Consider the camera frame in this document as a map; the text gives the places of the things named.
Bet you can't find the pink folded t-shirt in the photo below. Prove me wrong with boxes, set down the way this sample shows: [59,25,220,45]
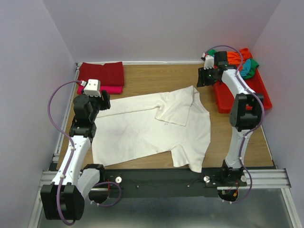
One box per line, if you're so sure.
[77,86,124,95]

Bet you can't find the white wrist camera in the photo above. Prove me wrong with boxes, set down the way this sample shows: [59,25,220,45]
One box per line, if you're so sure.
[80,79,101,97]
[201,53,214,69]

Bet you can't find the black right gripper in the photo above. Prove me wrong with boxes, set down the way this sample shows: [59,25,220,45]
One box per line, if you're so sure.
[194,66,217,88]

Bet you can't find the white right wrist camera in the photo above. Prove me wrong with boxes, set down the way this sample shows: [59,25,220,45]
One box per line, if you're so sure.
[201,53,214,69]

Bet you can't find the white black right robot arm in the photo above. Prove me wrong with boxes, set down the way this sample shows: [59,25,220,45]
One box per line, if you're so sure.
[197,51,265,186]

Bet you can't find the dark red folded t-shirt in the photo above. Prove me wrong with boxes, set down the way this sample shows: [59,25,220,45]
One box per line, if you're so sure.
[78,62,124,86]

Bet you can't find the red plastic bin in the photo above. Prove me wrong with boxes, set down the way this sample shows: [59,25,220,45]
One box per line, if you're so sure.
[206,52,272,114]

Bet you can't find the aluminium left side rail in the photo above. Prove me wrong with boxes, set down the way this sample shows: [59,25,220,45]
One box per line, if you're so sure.
[48,62,82,171]

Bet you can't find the white t-shirt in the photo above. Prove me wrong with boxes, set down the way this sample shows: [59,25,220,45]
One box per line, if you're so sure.
[92,86,210,173]

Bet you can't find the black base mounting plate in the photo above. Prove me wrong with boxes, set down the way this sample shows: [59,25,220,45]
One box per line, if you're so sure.
[89,168,247,198]

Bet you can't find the teal t-shirt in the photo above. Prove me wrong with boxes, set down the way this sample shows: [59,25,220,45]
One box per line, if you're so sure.
[240,58,254,78]

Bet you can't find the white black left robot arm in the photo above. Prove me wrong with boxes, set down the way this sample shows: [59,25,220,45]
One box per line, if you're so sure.
[40,90,110,226]

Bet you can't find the green t-shirt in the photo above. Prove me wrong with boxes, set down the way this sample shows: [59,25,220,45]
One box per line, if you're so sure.
[206,48,260,80]

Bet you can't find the orange t-shirt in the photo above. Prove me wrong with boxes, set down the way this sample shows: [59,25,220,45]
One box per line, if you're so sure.
[227,48,252,66]

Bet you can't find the aluminium frame rail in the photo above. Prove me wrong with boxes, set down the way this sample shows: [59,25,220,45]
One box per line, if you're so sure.
[38,169,292,190]

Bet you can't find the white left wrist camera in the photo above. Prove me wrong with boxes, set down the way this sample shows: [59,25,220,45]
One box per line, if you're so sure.
[80,79,101,97]

